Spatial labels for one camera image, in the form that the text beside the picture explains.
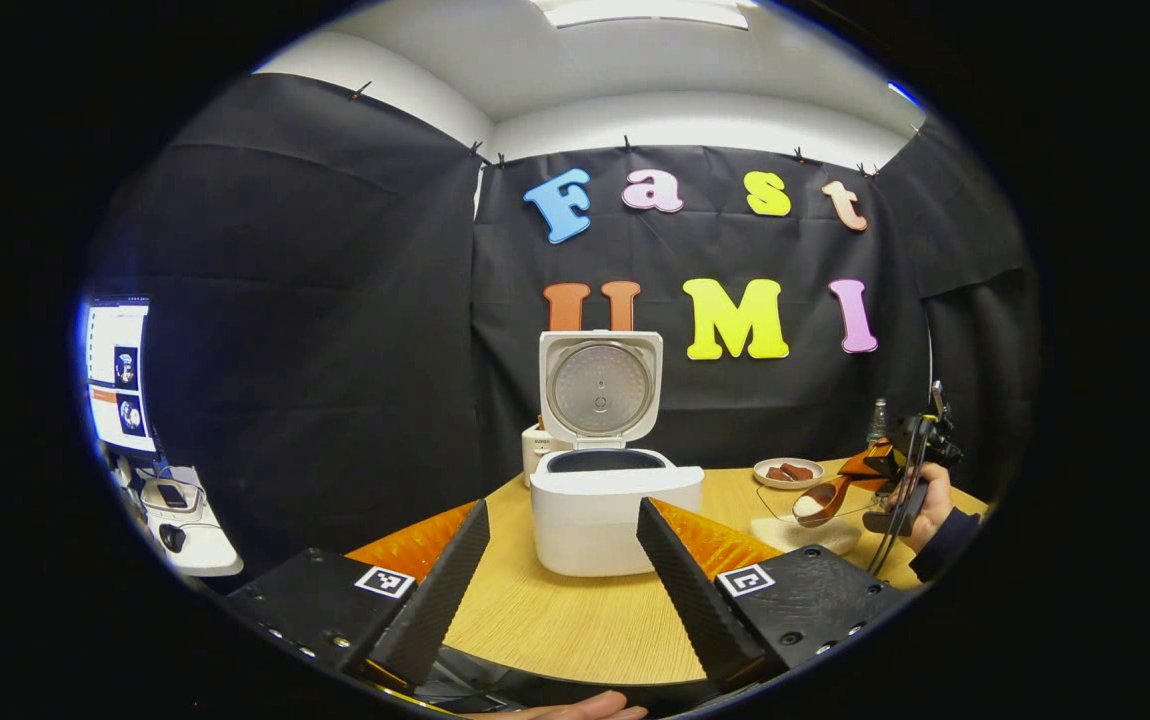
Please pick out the green water bottle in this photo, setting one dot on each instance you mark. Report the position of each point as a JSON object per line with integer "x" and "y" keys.
{"x": 877, "y": 425}

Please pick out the small ceiling light panel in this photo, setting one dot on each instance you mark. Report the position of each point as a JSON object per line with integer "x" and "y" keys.
{"x": 903, "y": 94}

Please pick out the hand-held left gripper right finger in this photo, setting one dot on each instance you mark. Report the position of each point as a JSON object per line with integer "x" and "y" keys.
{"x": 695, "y": 600}

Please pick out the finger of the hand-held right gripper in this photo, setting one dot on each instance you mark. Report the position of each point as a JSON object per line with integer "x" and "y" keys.
{"x": 865, "y": 462}

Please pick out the brown wooden spoon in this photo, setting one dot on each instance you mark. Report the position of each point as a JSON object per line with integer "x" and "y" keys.
{"x": 820, "y": 500}

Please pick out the white round plate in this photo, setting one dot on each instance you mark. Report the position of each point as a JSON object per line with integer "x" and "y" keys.
{"x": 788, "y": 485}

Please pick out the small black tablet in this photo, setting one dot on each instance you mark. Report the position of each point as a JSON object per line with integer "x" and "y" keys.
{"x": 172, "y": 496}

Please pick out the black backdrop cloth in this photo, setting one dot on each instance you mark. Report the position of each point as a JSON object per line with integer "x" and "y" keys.
{"x": 335, "y": 300}

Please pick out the long ceiling light panel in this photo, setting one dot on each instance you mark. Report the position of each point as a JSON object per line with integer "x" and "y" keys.
{"x": 640, "y": 12}

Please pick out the white side table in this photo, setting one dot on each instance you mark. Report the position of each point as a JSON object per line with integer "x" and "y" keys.
{"x": 210, "y": 550}

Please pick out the white rice cooker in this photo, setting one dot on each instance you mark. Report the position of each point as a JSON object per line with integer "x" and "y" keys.
{"x": 615, "y": 520}

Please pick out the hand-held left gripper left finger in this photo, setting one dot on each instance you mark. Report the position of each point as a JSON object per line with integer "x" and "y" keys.
{"x": 435, "y": 600}

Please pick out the computer monitor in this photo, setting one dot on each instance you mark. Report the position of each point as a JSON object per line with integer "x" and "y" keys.
{"x": 120, "y": 400}

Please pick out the clear box of rice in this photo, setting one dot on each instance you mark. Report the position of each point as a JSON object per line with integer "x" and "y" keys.
{"x": 815, "y": 542}

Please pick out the black computer mouse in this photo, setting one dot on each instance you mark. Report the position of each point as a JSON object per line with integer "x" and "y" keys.
{"x": 172, "y": 538}

